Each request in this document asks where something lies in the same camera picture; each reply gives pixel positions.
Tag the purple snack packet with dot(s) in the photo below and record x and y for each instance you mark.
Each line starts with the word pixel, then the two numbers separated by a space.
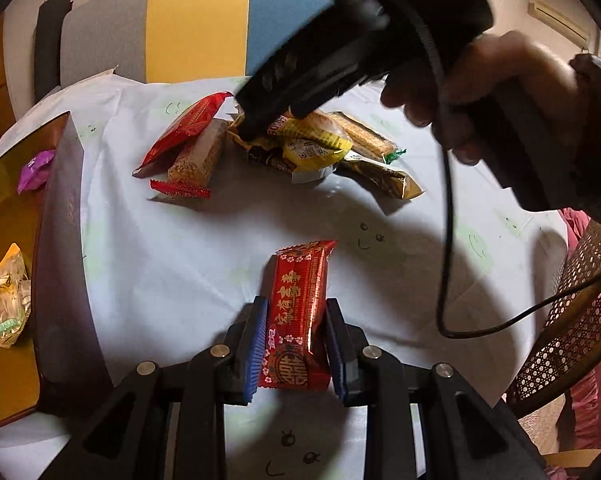
pixel 35 172

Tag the clear red-edged peanut bar packet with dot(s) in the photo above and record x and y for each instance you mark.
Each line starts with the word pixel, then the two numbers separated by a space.
pixel 195 157

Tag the gold brown snack packet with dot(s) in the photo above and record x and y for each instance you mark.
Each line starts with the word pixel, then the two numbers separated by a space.
pixel 385 177

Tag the white air conditioner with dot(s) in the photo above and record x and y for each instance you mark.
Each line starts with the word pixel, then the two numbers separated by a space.
pixel 555 16

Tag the dark brown gift box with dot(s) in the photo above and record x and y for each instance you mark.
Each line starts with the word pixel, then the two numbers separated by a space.
pixel 60 260

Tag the grey yellow blue chair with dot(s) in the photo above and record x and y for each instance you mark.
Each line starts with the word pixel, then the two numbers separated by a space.
pixel 195 25

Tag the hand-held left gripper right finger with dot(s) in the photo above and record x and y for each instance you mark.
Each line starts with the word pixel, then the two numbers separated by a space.
pixel 336 355

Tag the dark brown snack packet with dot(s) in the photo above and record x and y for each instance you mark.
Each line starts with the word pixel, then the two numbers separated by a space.
pixel 265 158

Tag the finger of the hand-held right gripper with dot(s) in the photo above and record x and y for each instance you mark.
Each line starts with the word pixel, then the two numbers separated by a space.
pixel 325 92
pixel 290 70

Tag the yellow cake snack packet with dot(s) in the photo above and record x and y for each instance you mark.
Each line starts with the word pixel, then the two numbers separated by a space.
pixel 320 147

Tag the person's right forearm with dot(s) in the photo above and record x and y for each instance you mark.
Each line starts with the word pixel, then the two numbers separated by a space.
pixel 595 135

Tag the yellow white snack packet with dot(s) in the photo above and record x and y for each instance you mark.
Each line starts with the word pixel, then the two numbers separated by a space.
pixel 3 300

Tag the long red snack packet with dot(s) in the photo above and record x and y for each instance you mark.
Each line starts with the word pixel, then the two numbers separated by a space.
pixel 185 127

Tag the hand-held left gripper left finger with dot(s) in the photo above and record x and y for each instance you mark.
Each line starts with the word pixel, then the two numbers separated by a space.
pixel 258 350

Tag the person's right hand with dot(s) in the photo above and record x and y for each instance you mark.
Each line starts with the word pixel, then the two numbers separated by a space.
pixel 510 70

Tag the green-edged cracker packet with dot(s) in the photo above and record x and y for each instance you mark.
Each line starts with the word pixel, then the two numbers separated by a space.
pixel 368 136

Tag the red gold-print snack packet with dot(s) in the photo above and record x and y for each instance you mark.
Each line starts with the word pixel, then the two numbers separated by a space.
pixel 295 310

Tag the wooden wardrobe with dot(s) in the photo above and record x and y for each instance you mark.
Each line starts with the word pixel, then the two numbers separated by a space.
pixel 0 85

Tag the pink cloth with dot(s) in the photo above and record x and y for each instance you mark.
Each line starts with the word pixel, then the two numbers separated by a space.
pixel 600 400

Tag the rattan chair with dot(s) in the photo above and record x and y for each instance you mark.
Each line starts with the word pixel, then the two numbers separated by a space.
pixel 580 320

